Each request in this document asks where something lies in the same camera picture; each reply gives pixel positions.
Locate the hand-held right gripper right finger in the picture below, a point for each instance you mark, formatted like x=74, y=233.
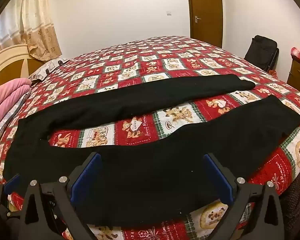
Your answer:
x=218, y=180

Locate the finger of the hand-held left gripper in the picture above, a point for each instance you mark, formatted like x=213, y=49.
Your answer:
x=12, y=183

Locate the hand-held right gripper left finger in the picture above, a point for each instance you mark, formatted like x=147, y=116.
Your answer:
x=86, y=177

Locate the black pants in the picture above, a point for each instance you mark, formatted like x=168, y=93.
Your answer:
x=140, y=175

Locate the grey patterned pillow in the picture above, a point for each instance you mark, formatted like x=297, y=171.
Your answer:
x=48, y=66
x=11, y=120

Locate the pink folded quilt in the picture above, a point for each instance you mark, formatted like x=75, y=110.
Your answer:
x=5, y=100

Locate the cream wooden headboard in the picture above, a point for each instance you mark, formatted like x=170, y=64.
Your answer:
x=7, y=60

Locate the red checked printed blanket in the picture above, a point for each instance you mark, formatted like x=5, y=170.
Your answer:
x=165, y=62

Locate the brown wooden cabinet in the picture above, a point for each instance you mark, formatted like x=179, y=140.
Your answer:
x=298, y=76

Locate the black suitcase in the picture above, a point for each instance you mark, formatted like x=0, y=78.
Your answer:
x=261, y=51

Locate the beige patterned curtain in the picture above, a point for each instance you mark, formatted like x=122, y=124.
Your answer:
x=32, y=17

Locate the brown wooden door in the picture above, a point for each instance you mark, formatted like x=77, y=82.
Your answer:
x=207, y=2

